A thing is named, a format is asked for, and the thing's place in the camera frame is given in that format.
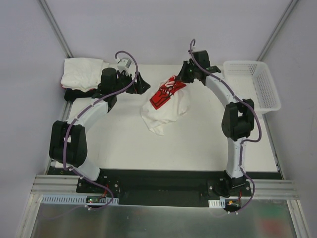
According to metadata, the white t shirt red print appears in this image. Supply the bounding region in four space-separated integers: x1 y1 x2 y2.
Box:
140 75 190 136

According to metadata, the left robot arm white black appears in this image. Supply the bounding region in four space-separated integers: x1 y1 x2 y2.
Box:
49 67 151 193

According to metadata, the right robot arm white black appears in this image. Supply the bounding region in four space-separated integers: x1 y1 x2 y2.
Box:
176 50 255 196

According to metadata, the white plastic basket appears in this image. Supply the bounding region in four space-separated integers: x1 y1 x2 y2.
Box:
223 60 281 115

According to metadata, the folded white t shirt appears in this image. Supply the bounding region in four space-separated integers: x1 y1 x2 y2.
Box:
60 58 109 92

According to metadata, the folded black t shirt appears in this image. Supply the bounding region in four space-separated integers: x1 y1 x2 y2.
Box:
64 89 97 102

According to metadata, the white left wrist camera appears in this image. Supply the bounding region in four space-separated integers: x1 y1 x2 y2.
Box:
115 58 132 76

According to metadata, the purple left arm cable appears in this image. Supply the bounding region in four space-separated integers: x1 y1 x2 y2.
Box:
61 51 138 174

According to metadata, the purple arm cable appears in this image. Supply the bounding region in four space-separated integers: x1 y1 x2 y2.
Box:
61 51 138 174
188 38 263 210

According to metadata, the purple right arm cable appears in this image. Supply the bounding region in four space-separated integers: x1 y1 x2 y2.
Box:
188 38 263 210

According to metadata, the aluminium side rail right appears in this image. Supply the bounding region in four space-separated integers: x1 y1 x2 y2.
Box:
262 114 285 179

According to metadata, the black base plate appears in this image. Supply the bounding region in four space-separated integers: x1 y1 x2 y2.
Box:
75 168 253 206

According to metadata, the aluminium frame post left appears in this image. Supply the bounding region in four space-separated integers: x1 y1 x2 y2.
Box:
37 0 73 59

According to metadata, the aluminium frame post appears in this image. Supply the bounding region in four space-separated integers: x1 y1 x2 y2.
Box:
37 0 73 59
256 0 300 61

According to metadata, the aluminium frame post right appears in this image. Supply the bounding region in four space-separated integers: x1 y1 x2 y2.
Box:
256 0 300 61

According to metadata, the white slotted cable duct left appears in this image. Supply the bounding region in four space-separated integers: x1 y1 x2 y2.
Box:
42 195 119 206

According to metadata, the white slotted cable duct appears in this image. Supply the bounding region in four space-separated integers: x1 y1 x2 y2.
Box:
208 198 241 209
42 195 119 206

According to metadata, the white slotted cable duct right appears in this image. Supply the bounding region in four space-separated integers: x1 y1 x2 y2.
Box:
208 198 241 209

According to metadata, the aluminium front rail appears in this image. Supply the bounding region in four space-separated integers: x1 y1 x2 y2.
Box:
31 175 300 200

